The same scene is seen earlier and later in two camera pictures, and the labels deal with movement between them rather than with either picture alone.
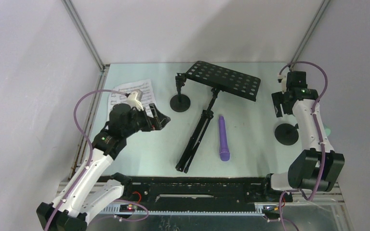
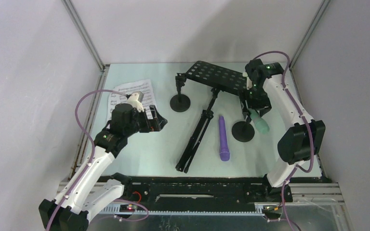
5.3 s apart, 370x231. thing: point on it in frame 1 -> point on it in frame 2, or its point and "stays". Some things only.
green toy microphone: x=327 y=132 -> x=259 y=122
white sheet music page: x=145 y=85 stays
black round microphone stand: x=286 y=134 -> x=243 y=131
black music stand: x=237 y=83 stays
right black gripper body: x=278 y=98 -> x=256 y=98
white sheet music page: x=114 y=98 stays
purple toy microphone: x=224 y=153 stays
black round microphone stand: x=180 y=103 stays
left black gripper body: x=140 y=121 stays
